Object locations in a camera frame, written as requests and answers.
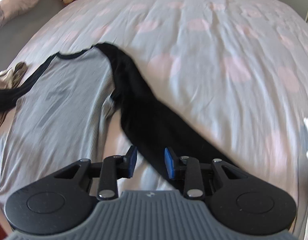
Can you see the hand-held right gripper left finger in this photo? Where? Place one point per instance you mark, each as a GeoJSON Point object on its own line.
{"type": "Point", "coordinates": [132, 161]}

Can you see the grey shirt with black sleeves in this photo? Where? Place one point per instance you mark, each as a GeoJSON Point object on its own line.
{"type": "Point", "coordinates": [56, 100]}

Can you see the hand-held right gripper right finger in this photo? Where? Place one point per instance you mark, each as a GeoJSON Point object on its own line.
{"type": "Point", "coordinates": [169, 163]}

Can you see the beige clothing pile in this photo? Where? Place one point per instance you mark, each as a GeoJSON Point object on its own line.
{"type": "Point", "coordinates": [8, 77]}

